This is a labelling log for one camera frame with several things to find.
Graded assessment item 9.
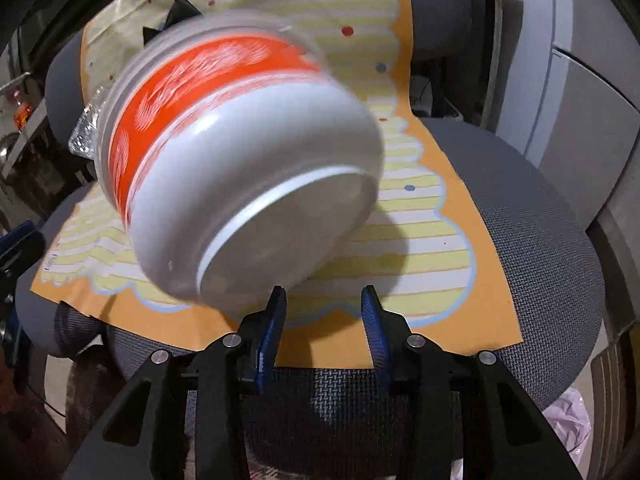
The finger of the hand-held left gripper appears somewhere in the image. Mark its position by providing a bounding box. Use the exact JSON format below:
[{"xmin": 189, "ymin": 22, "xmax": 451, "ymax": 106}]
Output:
[{"xmin": 0, "ymin": 219, "xmax": 48, "ymax": 281}]

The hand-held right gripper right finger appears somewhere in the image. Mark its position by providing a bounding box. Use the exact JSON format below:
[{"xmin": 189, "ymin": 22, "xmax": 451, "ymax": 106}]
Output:
[{"xmin": 361, "ymin": 285, "xmax": 583, "ymax": 480}]

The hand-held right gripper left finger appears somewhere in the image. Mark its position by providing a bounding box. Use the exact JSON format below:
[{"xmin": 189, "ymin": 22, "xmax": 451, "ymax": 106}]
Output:
[{"xmin": 62, "ymin": 285, "xmax": 288, "ymax": 480}]

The clear crinkled plastic bag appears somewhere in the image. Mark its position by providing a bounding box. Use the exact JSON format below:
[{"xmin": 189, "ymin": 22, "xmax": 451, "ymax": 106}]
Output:
[{"xmin": 67, "ymin": 85, "xmax": 108, "ymax": 156}]

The white bowl orange label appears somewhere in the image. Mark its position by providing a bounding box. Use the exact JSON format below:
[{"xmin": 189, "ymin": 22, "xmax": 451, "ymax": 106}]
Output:
[{"xmin": 95, "ymin": 10, "xmax": 386, "ymax": 306}]

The yellow striped orange-edged mat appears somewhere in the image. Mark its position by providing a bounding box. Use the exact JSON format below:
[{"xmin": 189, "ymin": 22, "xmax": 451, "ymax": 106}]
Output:
[{"xmin": 30, "ymin": 0, "xmax": 523, "ymax": 368}]

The amber oil bottle red label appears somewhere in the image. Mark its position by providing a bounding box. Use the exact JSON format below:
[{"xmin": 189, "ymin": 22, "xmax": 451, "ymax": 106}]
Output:
[{"xmin": 12, "ymin": 87, "xmax": 33, "ymax": 131}]

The grey fabric office chair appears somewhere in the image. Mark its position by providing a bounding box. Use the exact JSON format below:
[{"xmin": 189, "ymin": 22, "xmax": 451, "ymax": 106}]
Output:
[{"xmin": 15, "ymin": 0, "xmax": 606, "ymax": 480}]

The brown striped door mat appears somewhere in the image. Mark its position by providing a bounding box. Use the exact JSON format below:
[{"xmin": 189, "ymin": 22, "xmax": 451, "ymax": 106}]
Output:
[{"xmin": 590, "ymin": 330, "xmax": 640, "ymax": 480}]

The grey refrigerator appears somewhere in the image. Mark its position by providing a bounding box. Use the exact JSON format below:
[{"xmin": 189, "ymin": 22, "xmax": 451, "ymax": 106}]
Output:
[{"xmin": 467, "ymin": 0, "xmax": 640, "ymax": 241}]

